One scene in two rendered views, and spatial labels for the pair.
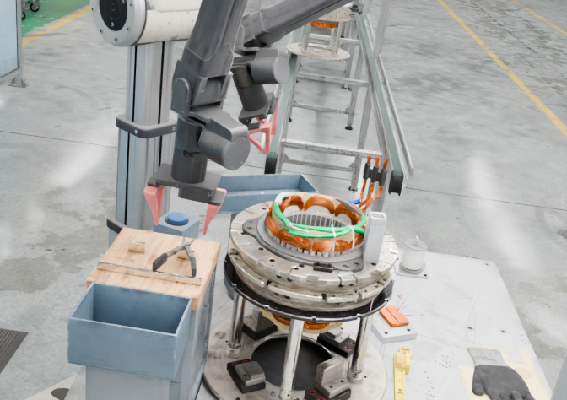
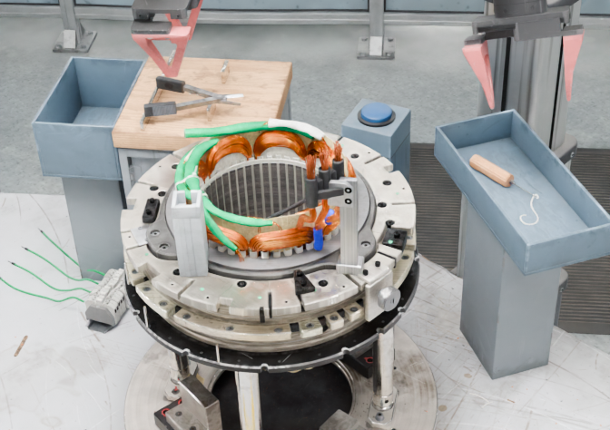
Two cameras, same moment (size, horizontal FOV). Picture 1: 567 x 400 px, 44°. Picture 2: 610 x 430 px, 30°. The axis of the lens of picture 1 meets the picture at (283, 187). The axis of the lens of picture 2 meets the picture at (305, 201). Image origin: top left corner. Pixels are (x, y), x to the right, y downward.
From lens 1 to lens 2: 1.71 m
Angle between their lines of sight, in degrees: 81
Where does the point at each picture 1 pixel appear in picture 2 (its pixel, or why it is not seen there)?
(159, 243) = (251, 92)
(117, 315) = not seen: hidden behind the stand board
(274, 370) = (273, 383)
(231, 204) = (447, 158)
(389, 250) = (232, 296)
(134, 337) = (49, 106)
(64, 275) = not seen: outside the picture
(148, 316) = not seen: hidden behind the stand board
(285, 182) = (593, 219)
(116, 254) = (213, 65)
